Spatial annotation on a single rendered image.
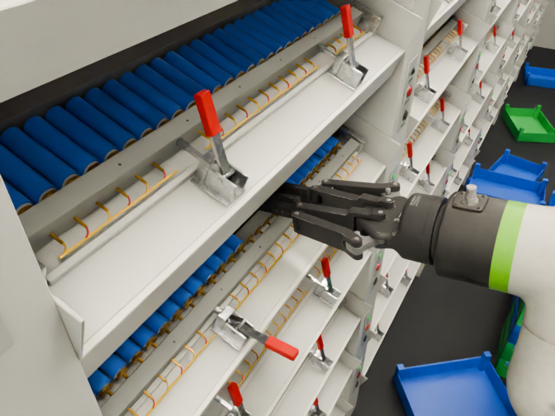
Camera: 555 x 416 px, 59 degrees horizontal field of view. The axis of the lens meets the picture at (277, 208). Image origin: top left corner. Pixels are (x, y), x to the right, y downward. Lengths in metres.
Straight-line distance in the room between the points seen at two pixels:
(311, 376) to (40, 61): 0.85
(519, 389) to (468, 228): 0.16
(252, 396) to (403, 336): 1.07
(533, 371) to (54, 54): 0.47
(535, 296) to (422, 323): 1.30
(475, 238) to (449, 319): 1.36
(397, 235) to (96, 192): 0.31
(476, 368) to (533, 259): 1.26
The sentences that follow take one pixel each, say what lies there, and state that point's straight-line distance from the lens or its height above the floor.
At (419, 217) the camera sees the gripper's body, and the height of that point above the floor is 1.04.
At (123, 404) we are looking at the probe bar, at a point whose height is 0.95.
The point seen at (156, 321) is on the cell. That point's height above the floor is 0.95.
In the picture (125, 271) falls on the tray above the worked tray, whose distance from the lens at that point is 0.36.
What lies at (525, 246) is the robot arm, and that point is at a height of 1.06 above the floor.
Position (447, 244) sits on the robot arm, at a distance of 0.51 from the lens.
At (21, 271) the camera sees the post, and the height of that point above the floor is 1.19.
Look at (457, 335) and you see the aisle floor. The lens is 1.81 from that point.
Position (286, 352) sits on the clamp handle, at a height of 0.93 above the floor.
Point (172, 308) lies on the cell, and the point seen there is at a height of 0.95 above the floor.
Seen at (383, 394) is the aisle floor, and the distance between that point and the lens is 1.62.
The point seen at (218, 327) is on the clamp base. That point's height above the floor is 0.92.
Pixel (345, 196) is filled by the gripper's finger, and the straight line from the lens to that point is 0.59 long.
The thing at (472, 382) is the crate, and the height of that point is 0.00.
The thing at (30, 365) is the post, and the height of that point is 1.13.
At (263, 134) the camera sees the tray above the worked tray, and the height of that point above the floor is 1.12.
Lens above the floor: 1.36
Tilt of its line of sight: 38 degrees down
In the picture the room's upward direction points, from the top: straight up
